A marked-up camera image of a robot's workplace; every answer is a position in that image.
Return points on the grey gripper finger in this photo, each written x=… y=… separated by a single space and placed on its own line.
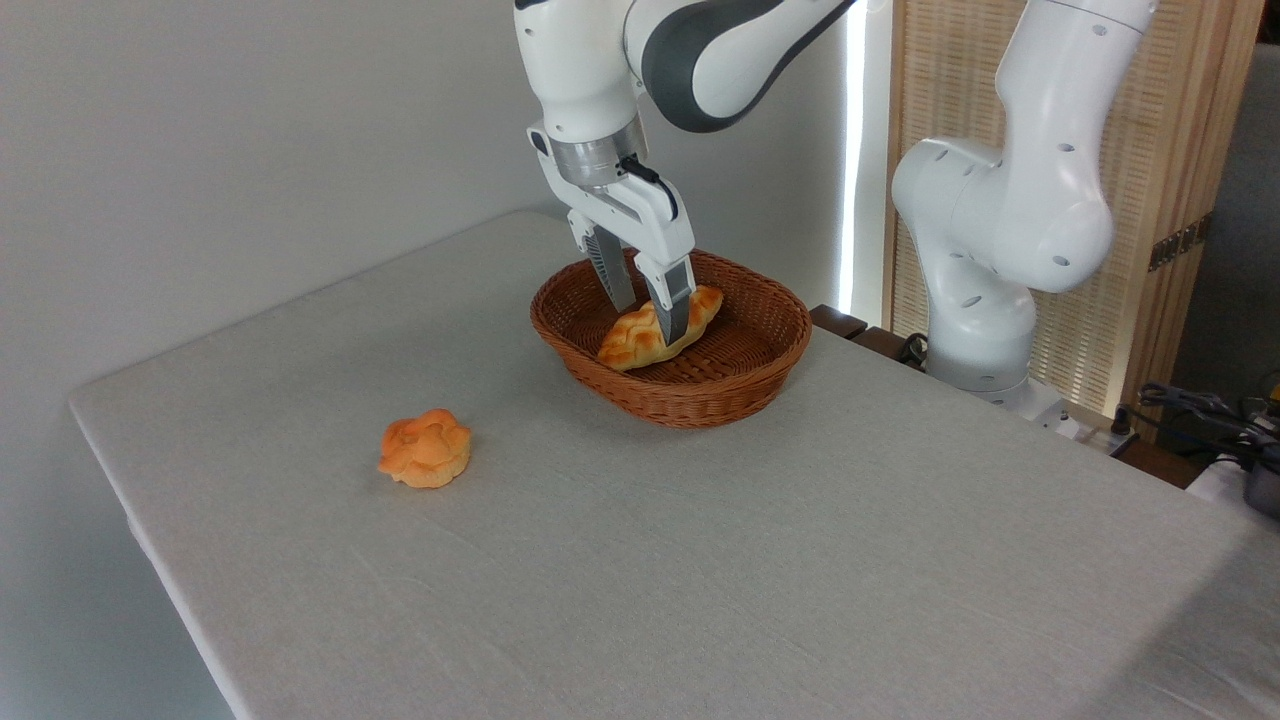
x=615 y=270
x=668 y=300

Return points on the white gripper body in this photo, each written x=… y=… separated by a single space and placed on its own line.
x=640 y=215

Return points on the long braided bread loaf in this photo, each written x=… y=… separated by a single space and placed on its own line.
x=640 y=340

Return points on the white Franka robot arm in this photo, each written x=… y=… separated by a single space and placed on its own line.
x=1000 y=220

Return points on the round orange bread bun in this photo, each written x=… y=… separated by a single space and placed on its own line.
x=425 y=448

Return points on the brown wicker basket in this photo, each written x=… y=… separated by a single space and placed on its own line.
x=720 y=380

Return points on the bright vertical light strip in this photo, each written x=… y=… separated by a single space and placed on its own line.
x=852 y=150

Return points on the grey tablecloth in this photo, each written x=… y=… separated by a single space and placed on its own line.
x=650 y=560

